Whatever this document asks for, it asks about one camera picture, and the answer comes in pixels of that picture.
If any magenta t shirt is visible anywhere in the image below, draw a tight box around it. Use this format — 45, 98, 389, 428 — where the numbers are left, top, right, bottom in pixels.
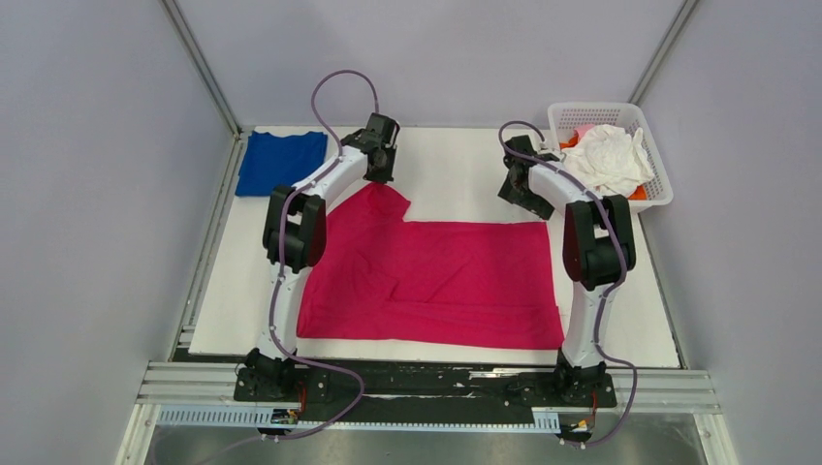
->
297, 184, 564, 350

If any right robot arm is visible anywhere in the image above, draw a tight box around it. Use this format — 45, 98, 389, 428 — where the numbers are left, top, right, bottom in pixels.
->
499, 136, 637, 405

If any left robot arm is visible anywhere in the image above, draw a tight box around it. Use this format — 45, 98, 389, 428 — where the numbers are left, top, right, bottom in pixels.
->
246, 112, 400, 400

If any white plastic laundry basket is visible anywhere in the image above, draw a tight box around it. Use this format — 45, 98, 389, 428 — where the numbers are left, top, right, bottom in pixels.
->
547, 102, 674, 214

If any crumpled white t shirt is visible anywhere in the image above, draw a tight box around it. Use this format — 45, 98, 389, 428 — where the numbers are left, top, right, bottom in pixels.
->
560, 123, 656, 199

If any folded blue t shirt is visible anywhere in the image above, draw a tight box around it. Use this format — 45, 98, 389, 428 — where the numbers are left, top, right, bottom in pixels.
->
235, 132, 328, 197

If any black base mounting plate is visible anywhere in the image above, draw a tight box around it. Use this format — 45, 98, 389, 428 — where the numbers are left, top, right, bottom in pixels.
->
233, 360, 617, 423

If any white slotted cable duct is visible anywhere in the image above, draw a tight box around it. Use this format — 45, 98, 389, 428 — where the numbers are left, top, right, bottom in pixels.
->
155, 405, 560, 434

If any aluminium frame rail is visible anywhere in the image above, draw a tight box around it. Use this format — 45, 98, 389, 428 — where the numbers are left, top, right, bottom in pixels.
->
159, 0, 242, 140

